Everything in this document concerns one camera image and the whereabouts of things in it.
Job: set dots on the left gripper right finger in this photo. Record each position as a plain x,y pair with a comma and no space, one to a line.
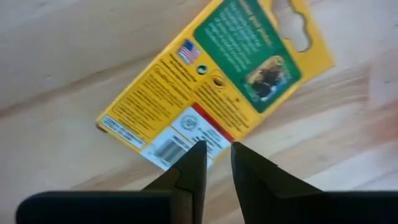
264,193

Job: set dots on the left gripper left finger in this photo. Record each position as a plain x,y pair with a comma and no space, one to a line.
186,186

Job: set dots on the yellow green crayon box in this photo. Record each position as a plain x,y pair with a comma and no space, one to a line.
174,102

